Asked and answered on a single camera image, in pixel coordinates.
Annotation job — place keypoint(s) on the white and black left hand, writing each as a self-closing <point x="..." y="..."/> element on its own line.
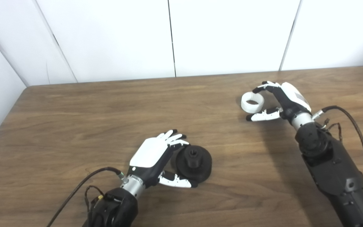
<point x="150" y="151"/>

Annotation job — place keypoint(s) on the white and black right hand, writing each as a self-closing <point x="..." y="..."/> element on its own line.
<point x="291" y="94"/>

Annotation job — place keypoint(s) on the round black flanged part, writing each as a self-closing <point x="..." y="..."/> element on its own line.
<point x="197" y="164"/>

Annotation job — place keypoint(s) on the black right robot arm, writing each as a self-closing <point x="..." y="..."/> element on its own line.
<point x="336" y="170"/>

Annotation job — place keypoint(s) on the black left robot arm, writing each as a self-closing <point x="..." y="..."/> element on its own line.
<point x="115" y="208"/>

